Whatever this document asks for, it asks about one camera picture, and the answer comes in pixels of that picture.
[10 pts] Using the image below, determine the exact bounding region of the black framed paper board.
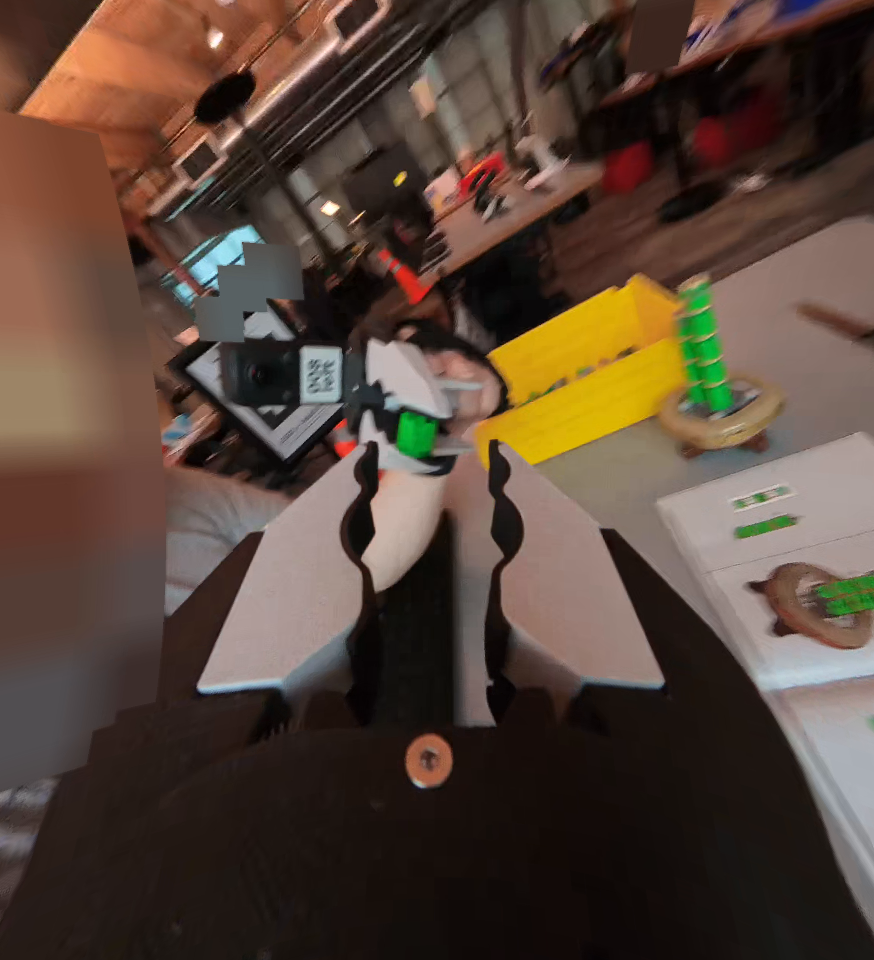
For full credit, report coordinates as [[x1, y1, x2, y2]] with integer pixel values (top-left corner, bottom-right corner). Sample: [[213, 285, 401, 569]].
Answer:
[[169, 311, 349, 472]]

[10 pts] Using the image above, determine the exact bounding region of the white instruction booklet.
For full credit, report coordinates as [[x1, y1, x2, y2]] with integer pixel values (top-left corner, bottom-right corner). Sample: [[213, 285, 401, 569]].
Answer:
[[654, 431, 874, 960]]

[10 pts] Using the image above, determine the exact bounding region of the red storage box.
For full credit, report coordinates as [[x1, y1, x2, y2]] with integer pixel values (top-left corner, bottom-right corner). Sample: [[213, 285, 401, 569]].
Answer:
[[690, 96, 777, 170], [602, 141, 657, 198]]

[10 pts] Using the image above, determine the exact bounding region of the red plastic tray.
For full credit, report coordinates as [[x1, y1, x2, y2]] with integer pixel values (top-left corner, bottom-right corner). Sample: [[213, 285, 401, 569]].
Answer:
[[456, 151, 508, 193]]

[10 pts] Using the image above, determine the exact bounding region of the person's left hand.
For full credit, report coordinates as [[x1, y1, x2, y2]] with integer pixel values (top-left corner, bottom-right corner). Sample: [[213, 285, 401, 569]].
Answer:
[[433, 352, 511, 436]]

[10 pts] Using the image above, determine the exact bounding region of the green bamboo brick model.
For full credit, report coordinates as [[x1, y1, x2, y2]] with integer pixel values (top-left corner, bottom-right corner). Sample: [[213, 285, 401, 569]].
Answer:
[[658, 272, 787, 460]]

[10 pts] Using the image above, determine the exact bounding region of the orange traffic cone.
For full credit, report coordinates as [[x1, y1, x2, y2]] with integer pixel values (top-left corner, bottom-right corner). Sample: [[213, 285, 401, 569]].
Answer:
[[379, 249, 435, 306]]

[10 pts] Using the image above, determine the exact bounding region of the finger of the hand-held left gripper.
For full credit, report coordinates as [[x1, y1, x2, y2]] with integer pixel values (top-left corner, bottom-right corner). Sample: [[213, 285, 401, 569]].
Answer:
[[365, 337, 484, 421], [358, 416, 477, 478]]

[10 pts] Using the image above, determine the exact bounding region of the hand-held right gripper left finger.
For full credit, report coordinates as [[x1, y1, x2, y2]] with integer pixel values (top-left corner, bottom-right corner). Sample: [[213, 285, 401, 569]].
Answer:
[[197, 441, 381, 725]]

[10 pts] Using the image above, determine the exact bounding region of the green round toy brick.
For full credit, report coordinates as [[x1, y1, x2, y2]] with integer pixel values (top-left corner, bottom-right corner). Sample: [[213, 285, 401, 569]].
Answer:
[[395, 411, 439, 459]]

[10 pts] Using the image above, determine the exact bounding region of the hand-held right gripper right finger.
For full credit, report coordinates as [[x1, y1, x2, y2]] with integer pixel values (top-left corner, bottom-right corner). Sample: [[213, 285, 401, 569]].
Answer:
[[484, 438, 668, 725]]

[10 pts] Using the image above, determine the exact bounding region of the grey work table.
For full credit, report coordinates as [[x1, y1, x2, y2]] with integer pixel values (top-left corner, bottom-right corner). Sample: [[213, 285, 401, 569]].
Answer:
[[435, 159, 607, 277]]

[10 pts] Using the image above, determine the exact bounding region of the yellow plastic bin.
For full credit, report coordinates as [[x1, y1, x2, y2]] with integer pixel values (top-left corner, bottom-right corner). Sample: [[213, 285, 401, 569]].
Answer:
[[474, 273, 691, 468]]

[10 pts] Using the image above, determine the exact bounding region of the black monitor screen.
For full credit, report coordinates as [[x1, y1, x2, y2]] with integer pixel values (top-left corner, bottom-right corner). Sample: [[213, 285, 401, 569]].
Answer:
[[345, 144, 432, 220]]

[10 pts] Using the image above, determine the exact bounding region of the white desk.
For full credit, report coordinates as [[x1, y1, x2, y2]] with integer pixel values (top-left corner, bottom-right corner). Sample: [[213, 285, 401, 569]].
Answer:
[[474, 217, 874, 960]]

